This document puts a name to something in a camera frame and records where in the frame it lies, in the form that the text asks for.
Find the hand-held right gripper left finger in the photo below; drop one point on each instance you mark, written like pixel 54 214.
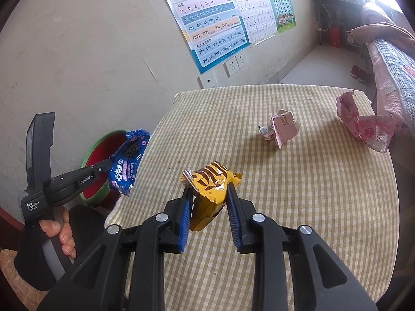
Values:
pixel 183 226

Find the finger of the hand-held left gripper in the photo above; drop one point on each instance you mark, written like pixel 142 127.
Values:
pixel 81 178

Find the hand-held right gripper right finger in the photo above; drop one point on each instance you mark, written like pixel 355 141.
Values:
pixel 234 223

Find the red bin with green rim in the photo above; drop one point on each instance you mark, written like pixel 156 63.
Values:
pixel 102 147

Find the yellow brown snack wrapper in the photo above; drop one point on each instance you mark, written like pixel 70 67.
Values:
pixel 210 181

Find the blue cookie wrapper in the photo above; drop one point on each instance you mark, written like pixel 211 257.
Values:
pixel 128 165

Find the person's left forearm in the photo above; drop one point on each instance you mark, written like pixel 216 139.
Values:
pixel 32 259

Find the person's left hand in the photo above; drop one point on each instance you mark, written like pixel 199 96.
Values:
pixel 66 233

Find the red wooden furniture edge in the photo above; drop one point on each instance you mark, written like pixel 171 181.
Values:
pixel 9 218

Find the small pink paper packet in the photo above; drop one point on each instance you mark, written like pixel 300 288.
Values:
pixel 285 128

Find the brown fuzzy cloth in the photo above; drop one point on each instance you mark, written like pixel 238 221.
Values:
pixel 16 281

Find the pink white crumpled wrapper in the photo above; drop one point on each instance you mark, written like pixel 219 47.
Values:
pixel 366 126

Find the red slipper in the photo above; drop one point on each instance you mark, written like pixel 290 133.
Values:
pixel 362 75
pixel 355 71

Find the red bag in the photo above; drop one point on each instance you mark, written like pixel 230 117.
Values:
pixel 335 36

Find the sofa with pink bedding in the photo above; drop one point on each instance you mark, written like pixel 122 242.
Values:
pixel 392 68

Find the dark metal shelf rack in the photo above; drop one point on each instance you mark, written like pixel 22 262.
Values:
pixel 337 9

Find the tan blanket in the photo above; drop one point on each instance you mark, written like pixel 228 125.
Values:
pixel 376 31

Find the pink blanket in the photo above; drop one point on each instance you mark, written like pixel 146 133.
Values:
pixel 376 14

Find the white wall plate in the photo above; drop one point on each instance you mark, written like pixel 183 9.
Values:
pixel 207 80

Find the white wall socket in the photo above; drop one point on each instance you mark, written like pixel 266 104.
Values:
pixel 242 60
pixel 230 68

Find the blue letter wall poster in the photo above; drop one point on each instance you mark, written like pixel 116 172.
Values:
pixel 207 29

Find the white chart wall poster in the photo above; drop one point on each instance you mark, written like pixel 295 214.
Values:
pixel 253 9

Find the green blue wall poster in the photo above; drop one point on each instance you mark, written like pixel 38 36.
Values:
pixel 282 3

